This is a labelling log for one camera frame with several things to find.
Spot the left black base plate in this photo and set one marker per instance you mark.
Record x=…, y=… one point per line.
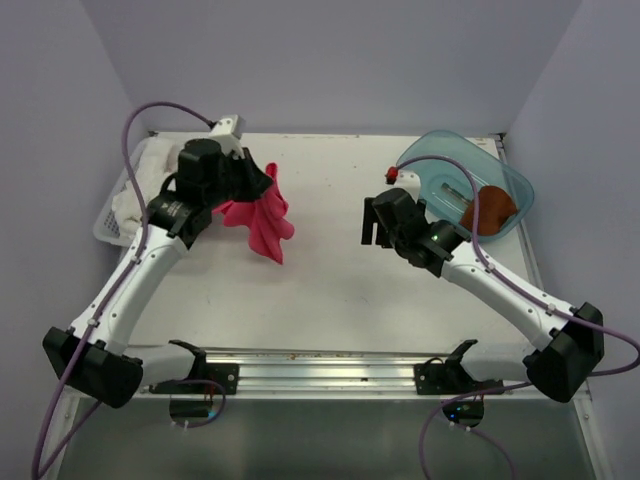
x=216, y=377

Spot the aluminium mounting rail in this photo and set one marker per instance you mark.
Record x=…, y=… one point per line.
x=349, y=375

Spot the brown towel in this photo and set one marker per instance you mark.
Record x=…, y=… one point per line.
x=496, y=207

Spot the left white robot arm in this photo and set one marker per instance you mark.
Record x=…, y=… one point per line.
x=93, y=354

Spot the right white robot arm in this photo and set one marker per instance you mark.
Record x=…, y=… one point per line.
x=564, y=343

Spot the pink towel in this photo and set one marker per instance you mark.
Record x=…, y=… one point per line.
x=265, y=219

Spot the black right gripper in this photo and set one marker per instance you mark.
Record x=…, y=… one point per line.
x=370, y=219

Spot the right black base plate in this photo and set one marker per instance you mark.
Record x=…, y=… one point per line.
x=447, y=377

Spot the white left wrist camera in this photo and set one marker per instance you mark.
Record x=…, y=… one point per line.
x=227, y=132

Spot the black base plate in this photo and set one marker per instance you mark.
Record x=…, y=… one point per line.
x=447, y=377
x=216, y=377

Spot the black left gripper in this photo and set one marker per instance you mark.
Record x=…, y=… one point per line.
x=257, y=181

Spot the blue transparent plastic tub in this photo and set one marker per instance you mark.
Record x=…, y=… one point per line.
x=448, y=189

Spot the white plastic basket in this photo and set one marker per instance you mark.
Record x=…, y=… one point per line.
x=105, y=228

